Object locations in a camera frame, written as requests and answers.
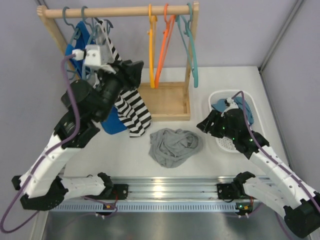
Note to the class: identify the slotted grey cable duct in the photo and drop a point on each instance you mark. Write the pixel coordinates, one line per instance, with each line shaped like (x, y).
(150, 207)

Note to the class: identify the grey-blue hanger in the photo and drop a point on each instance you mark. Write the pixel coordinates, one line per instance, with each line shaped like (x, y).
(86, 71)
(72, 69)

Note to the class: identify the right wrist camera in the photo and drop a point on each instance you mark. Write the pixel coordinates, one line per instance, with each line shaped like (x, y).
(230, 104)

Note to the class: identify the white plastic laundry basket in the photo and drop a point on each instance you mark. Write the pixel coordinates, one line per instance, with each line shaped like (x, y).
(226, 144)

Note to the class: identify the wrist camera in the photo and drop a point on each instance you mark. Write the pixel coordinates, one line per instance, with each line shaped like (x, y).
(230, 104)
(96, 55)

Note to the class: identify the aluminium mounting rail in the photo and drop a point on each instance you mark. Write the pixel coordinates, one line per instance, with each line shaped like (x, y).
(172, 189)

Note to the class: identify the grey-blue hanger far left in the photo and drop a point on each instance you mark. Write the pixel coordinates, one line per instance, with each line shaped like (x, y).
(72, 69)

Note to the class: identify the black white striped tank top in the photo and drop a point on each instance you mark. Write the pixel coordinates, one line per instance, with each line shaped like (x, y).
(131, 109)

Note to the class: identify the teal plastic hanger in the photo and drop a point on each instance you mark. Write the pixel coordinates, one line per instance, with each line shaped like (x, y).
(184, 27)

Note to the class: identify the wooden clothes rack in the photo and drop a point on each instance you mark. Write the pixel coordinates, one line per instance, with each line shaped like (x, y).
(171, 100)

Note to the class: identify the aluminium corner post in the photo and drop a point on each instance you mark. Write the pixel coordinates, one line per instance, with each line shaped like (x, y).
(294, 11)

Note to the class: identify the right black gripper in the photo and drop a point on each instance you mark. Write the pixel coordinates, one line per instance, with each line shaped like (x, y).
(215, 117)

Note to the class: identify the yellow plastic hanger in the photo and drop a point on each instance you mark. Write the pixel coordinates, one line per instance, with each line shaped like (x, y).
(152, 43)

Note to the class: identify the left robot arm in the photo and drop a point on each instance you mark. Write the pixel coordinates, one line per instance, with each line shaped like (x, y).
(43, 188)

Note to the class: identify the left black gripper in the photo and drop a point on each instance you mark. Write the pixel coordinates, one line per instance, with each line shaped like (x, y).
(127, 75)

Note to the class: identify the grey tank top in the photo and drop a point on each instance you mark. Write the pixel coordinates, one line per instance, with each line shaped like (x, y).
(171, 148)

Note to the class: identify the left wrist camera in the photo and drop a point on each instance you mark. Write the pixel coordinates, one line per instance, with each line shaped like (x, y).
(96, 55)

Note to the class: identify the blue tank top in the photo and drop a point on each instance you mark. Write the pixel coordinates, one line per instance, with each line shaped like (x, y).
(112, 125)

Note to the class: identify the orange plastic hanger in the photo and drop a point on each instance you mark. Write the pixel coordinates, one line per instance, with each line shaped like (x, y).
(167, 34)

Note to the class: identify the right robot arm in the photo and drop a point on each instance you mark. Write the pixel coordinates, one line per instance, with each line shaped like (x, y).
(289, 196)

